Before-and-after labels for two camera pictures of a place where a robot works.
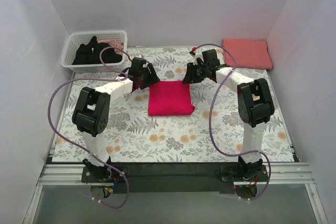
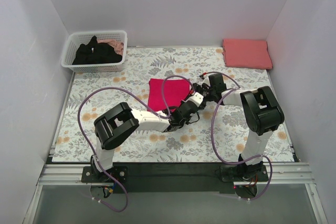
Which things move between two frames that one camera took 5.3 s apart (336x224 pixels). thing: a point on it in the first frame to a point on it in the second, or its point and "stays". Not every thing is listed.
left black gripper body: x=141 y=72 to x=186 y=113
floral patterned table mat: x=169 y=121 stays
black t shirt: x=90 y=54 stays
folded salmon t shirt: x=249 y=54 stays
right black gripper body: x=194 y=72 to x=208 y=93
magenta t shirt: x=170 y=97 stays
